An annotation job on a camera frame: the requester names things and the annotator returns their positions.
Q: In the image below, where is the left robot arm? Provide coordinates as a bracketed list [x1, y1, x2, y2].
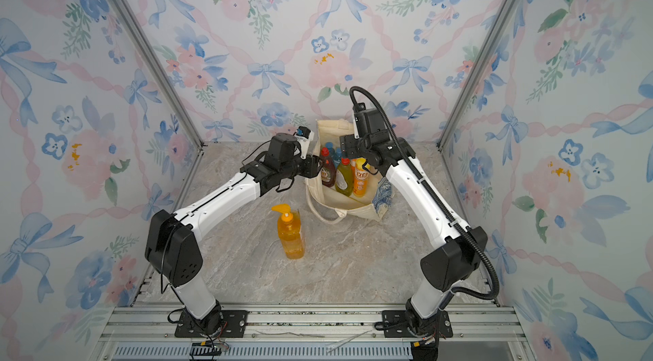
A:
[145, 126, 321, 338]

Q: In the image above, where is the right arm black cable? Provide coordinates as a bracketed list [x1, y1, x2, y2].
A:
[349, 85, 501, 301]

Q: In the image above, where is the orange pump soap bottle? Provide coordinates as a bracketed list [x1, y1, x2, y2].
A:
[270, 204, 304, 260]

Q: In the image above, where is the corner aluminium post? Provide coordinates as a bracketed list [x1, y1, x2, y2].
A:
[437, 0, 519, 152]
[109, 0, 207, 148]

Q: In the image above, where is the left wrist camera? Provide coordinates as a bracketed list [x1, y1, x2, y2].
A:
[294, 126, 314, 160]

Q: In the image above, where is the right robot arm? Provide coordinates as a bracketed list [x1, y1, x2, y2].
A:
[340, 103, 498, 337]

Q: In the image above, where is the left corner aluminium post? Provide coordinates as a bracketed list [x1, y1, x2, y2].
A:
[109, 0, 207, 148]

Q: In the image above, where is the dark red Fairy bottle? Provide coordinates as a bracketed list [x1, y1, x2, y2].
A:
[320, 147, 336, 187]

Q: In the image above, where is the cream shopping bag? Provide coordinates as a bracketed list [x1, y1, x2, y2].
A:
[306, 119, 394, 225]

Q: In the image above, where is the right corner aluminium post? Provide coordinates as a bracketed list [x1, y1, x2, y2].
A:
[437, 0, 519, 152]

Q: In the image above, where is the yellow-green red cap bottle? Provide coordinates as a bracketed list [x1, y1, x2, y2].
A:
[335, 158, 354, 197]

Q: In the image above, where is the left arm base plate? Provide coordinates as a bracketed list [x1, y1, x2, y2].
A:
[169, 308, 249, 339]

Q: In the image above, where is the yellow cap orange bottle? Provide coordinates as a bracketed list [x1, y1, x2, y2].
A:
[353, 158, 369, 198]

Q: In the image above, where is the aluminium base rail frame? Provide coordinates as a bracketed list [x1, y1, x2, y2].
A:
[90, 303, 535, 360]

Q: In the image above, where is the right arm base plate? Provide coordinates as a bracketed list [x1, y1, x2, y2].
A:
[374, 310, 453, 340]

